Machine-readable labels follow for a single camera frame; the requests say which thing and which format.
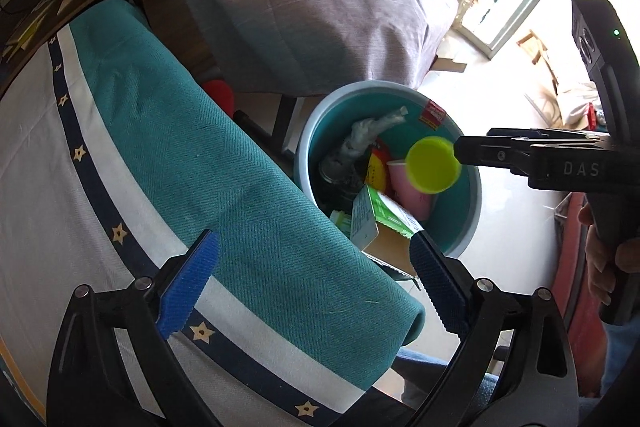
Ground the green white medicine box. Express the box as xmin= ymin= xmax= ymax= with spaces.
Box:
xmin=349 ymin=185 xmax=423 ymax=279

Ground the pink paper cup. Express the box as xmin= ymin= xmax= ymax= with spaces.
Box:
xmin=388 ymin=160 xmax=436 ymax=222

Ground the lime green jar lid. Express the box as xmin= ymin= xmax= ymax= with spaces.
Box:
xmin=405 ymin=135 xmax=462 ymax=194

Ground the red yellow plastic bag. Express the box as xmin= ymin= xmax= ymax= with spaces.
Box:
xmin=364 ymin=140 xmax=392 ymax=195

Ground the clear plastic bag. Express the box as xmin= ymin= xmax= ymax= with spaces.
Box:
xmin=319 ymin=106 xmax=409 ymax=184

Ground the teal trash bin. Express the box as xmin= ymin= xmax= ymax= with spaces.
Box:
xmin=294 ymin=80 xmax=482 ymax=280

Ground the right hand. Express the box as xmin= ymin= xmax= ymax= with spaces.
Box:
xmin=578 ymin=204 xmax=639 ymax=306

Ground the striped teal grey tablecloth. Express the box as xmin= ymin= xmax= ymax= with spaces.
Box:
xmin=1 ymin=0 xmax=425 ymax=426

